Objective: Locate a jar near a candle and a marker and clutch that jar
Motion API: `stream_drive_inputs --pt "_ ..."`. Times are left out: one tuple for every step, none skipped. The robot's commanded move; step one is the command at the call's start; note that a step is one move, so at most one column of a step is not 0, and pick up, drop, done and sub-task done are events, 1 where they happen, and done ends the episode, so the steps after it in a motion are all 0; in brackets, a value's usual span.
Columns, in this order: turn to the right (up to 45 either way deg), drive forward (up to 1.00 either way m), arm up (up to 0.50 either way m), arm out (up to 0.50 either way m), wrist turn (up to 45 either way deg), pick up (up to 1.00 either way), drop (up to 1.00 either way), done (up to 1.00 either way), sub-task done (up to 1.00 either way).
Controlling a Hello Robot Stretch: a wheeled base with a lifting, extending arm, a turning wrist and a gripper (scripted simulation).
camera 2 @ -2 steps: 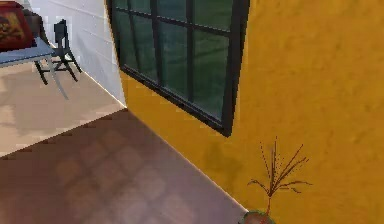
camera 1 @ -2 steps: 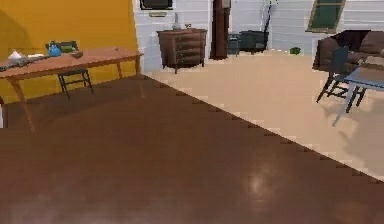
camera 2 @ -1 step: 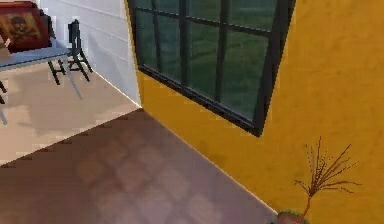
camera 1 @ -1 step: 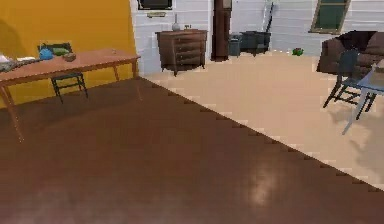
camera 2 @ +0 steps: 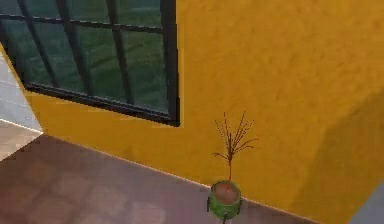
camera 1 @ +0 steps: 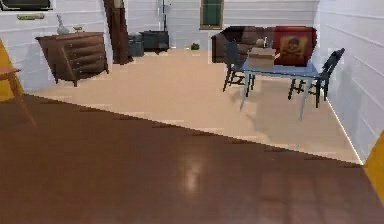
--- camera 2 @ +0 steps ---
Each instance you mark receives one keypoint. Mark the bare twig plant green pot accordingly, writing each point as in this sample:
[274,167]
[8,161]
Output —
[225,203]

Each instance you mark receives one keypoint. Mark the black framed window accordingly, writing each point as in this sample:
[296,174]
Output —
[100,60]

